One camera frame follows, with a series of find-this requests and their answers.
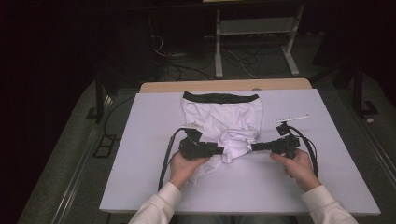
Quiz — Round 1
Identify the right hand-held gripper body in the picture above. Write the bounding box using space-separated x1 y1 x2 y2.
270 114 311 160

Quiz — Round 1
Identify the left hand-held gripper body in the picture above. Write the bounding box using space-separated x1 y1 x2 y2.
178 123 207 161

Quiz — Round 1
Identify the white underwear with black waistband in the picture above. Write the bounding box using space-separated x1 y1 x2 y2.
180 90 264 186

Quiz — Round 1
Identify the person's left hand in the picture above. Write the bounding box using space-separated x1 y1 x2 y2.
168 150 211 190

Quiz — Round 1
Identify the person's right hand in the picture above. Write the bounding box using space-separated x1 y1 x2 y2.
269 148 322 193

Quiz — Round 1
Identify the white board mat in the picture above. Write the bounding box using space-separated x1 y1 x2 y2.
98 88 382 217

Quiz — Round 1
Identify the wooden table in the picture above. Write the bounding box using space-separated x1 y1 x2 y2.
138 77 313 94

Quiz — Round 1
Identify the white metal stand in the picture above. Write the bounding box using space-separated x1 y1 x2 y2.
214 4 305 79

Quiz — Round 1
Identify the black floor stand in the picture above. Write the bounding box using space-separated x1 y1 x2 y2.
85 70 120 124
311 60 380 119

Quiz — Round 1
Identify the right hand-held gripper black cable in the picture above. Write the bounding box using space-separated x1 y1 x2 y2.
287 124 320 180

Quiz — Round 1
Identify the hand-held gripper black cable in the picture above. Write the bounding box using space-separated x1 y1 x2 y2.
287 124 320 180
157 126 188 191

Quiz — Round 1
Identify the left hand-held gripper black cable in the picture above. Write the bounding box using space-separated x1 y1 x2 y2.
157 126 188 191

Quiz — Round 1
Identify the tangle of floor cables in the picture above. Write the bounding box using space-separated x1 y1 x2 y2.
150 33 260 82

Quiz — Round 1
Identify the black floor cable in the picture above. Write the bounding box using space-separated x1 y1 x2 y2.
103 94 135 140

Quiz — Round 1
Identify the black rectangular floor bracket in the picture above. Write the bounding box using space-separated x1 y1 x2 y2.
92 133 118 159

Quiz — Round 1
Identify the metal floor rail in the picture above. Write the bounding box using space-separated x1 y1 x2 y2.
49 95 115 224
341 89 396 185

